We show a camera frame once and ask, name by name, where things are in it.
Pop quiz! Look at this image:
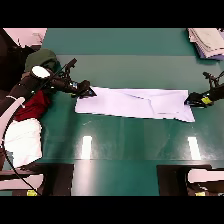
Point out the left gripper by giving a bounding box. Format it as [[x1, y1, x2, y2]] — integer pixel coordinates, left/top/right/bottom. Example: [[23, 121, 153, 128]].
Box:
[[70, 79, 98, 100]]

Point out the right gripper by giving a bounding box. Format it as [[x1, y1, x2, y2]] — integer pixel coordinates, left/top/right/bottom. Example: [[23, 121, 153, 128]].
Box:
[[183, 91, 215, 109]]

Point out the white shirt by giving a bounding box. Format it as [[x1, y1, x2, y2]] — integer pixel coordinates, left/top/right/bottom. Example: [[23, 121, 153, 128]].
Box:
[[74, 86, 196, 124]]

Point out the lavender folded garment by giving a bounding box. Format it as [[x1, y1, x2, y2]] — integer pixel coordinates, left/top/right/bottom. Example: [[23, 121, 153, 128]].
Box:
[[194, 44, 224, 62]]

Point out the red garment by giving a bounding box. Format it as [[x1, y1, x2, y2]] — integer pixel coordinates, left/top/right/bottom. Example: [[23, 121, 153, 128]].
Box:
[[13, 89, 53, 123]]

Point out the green garment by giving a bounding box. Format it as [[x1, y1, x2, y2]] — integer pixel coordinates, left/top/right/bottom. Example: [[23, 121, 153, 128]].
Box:
[[24, 47, 60, 73]]

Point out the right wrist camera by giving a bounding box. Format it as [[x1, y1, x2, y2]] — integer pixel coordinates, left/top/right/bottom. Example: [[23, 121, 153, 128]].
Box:
[[202, 70, 224, 90]]

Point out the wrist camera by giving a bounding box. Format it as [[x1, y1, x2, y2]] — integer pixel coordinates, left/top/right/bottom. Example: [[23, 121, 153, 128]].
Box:
[[54, 57, 79, 82], [202, 70, 224, 90]]

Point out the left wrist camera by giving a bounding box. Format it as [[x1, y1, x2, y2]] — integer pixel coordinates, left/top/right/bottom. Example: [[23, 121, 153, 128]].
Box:
[[54, 57, 79, 82]]

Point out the black cable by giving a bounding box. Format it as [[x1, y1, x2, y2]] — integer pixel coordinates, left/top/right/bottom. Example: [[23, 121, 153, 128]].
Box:
[[0, 131, 43, 197]]

